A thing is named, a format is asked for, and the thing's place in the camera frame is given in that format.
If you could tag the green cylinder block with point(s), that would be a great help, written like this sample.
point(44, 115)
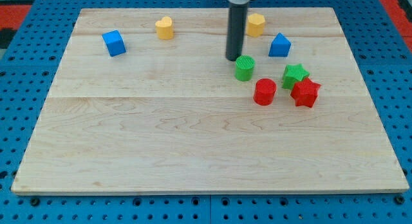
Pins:
point(244, 68)

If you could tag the blue cube block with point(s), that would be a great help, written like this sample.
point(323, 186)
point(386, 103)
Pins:
point(114, 43)

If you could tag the blue triangle block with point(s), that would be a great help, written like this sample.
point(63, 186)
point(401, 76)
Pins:
point(280, 46)

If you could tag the yellow hexagon block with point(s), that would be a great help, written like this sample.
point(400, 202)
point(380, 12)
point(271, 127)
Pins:
point(255, 25)

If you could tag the green star block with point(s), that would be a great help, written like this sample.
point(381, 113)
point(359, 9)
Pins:
point(293, 73)

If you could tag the red star block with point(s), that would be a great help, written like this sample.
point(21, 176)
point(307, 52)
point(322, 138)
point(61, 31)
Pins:
point(305, 92)

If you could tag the light wooden board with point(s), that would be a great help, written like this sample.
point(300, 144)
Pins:
point(169, 117)

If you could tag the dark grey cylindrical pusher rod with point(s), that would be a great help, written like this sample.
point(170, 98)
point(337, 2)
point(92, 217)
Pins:
point(235, 30)

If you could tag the red cylinder block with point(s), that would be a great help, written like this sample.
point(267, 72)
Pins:
point(265, 90)

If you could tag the yellow heart block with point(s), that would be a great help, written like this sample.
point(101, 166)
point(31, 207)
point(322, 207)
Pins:
point(164, 28)

